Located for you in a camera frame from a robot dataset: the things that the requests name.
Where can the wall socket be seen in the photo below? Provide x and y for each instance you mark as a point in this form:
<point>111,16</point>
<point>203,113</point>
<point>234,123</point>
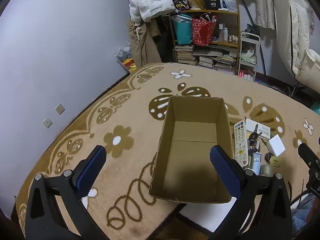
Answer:
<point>47,122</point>
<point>60,108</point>

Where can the bunch of keys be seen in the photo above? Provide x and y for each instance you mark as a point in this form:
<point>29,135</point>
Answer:
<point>253,137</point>

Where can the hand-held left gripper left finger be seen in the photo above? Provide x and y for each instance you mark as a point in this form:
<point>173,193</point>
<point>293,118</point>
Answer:
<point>90,172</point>

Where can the wooden shelf unit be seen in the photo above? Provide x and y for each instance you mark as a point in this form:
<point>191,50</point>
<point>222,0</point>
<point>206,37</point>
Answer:
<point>228,13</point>

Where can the white charger cube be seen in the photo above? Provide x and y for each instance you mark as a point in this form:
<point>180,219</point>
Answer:
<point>276,145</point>

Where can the cream hanging cloth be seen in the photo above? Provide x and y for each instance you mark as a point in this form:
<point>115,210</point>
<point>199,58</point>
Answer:
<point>262,5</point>

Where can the teal storage box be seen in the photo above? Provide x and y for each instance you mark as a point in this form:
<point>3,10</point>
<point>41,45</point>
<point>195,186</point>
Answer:
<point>182,31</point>

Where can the dark hanging clothes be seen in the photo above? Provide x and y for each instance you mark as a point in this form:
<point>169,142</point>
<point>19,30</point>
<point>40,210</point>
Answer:
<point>163,47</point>

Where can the beige patterned blanket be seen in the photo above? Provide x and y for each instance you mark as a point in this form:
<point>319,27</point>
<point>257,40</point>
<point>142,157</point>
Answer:
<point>125,105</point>

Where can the stack of books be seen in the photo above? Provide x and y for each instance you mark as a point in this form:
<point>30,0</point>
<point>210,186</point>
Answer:
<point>185,55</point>

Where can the teal ball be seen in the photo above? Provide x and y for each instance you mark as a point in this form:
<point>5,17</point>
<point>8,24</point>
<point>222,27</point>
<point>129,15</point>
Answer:
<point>316,108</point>

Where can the beige coat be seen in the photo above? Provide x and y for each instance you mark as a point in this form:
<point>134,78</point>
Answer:
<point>136,45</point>

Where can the pale green packets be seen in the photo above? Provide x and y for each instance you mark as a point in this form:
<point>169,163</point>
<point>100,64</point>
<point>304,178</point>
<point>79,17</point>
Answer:
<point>247,59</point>

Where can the black box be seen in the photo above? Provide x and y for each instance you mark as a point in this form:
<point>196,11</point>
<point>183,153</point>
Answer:
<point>212,2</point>

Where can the white trolley cart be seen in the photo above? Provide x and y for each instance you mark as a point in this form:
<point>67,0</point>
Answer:
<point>250,36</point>

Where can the white rectangular case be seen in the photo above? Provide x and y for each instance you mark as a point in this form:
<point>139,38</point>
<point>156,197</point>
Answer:
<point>252,126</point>

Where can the row of cosmetic bottles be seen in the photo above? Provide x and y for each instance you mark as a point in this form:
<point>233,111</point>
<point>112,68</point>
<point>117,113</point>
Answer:
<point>225,33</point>

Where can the white remote control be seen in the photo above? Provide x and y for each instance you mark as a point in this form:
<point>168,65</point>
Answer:
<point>240,142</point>

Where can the red patterned bag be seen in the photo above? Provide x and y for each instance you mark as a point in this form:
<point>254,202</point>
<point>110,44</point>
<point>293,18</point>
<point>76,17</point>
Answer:
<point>202,32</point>

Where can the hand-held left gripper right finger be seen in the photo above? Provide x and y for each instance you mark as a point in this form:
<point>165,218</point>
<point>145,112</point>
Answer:
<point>225,170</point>

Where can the clear tape roll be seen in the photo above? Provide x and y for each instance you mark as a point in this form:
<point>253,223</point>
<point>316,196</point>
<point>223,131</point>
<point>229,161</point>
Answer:
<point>266,170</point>

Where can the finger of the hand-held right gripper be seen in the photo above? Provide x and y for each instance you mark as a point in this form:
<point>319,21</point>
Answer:
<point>306,152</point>

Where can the cardboard box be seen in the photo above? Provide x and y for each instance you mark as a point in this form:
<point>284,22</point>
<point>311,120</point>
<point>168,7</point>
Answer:
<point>190,155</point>

